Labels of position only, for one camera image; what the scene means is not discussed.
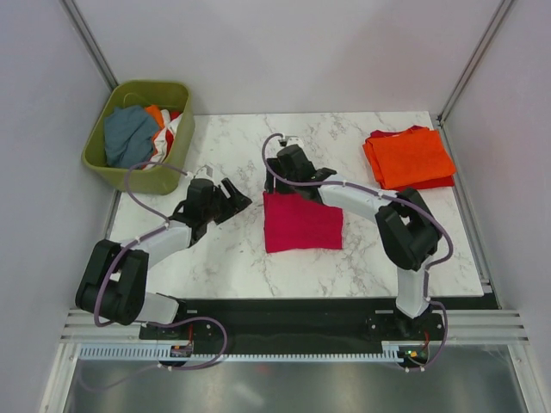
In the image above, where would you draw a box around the magenta t shirt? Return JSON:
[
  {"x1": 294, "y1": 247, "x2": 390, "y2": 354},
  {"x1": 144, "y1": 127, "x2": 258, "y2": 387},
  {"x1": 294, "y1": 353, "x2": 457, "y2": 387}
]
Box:
[{"x1": 263, "y1": 192, "x2": 344, "y2": 254}]

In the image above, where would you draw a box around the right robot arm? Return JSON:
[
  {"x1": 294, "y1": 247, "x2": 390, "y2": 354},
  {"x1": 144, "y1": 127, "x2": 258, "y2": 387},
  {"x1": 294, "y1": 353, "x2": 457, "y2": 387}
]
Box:
[{"x1": 263, "y1": 145, "x2": 443, "y2": 339}]

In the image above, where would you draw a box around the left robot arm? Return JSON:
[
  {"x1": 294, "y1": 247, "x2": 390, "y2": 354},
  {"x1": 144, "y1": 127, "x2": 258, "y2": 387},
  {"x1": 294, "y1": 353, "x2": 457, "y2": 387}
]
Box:
[{"x1": 75, "y1": 178, "x2": 251, "y2": 338}]

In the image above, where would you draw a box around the grey blue t shirt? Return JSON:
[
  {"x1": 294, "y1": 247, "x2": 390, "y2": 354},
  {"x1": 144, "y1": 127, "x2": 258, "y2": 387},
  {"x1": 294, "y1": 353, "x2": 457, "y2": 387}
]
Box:
[{"x1": 103, "y1": 105, "x2": 159, "y2": 169}]

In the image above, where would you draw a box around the olive green plastic bin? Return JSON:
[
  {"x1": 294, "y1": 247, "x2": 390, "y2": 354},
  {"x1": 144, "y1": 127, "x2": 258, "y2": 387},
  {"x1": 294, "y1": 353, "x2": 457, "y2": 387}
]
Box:
[{"x1": 81, "y1": 80, "x2": 195, "y2": 194}]

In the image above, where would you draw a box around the folded orange t shirt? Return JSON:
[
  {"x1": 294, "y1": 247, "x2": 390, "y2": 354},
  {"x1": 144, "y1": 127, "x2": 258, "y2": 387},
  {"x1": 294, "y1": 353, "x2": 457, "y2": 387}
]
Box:
[{"x1": 362, "y1": 129, "x2": 456, "y2": 190}]

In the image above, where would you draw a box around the folded red t shirt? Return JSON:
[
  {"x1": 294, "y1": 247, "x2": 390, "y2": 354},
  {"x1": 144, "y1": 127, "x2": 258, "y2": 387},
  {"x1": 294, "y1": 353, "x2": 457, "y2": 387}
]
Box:
[{"x1": 366, "y1": 125, "x2": 456, "y2": 193}]

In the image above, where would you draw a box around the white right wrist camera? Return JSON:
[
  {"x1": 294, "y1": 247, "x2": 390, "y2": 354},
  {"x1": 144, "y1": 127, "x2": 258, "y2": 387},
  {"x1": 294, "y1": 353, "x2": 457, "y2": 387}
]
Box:
[{"x1": 279, "y1": 135, "x2": 304, "y2": 148}]

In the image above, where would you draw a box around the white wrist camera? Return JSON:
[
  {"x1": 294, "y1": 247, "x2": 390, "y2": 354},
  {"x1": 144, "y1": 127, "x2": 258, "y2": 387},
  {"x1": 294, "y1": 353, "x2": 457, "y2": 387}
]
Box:
[
  {"x1": 193, "y1": 164, "x2": 215, "y2": 181},
  {"x1": 279, "y1": 135, "x2": 304, "y2": 148}
]

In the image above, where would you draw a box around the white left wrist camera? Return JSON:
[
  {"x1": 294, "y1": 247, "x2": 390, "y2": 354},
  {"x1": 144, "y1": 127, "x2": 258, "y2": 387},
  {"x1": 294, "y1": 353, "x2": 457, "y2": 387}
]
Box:
[{"x1": 193, "y1": 164, "x2": 215, "y2": 181}]

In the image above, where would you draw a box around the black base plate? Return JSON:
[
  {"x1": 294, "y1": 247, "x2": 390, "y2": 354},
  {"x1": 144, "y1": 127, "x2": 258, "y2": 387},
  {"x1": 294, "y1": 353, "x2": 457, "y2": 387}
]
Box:
[{"x1": 139, "y1": 298, "x2": 444, "y2": 355}]

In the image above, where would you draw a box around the white slotted cable duct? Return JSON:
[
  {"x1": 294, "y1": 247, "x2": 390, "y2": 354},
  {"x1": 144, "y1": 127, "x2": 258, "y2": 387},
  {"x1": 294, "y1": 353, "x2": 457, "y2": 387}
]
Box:
[{"x1": 78, "y1": 342, "x2": 405, "y2": 363}]

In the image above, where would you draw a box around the aluminium rail profile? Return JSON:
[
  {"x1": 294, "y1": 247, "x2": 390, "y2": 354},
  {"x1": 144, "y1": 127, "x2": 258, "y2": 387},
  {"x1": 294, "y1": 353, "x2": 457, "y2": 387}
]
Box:
[{"x1": 60, "y1": 310, "x2": 529, "y2": 344}]

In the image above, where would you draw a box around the left aluminium frame post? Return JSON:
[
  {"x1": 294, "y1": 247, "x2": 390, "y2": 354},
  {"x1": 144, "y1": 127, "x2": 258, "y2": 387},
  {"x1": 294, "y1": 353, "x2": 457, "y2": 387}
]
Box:
[{"x1": 59, "y1": 0, "x2": 119, "y2": 90}]

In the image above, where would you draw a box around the aluminium frame post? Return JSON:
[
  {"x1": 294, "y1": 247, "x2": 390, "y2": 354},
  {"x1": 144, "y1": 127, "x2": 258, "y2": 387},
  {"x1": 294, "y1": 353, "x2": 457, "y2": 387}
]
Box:
[
  {"x1": 59, "y1": 0, "x2": 119, "y2": 90},
  {"x1": 436, "y1": 0, "x2": 517, "y2": 126}
]

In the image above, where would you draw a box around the right aluminium frame post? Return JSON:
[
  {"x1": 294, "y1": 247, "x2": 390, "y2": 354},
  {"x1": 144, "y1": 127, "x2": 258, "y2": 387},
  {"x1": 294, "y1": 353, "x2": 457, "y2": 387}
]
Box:
[{"x1": 436, "y1": 0, "x2": 517, "y2": 126}]

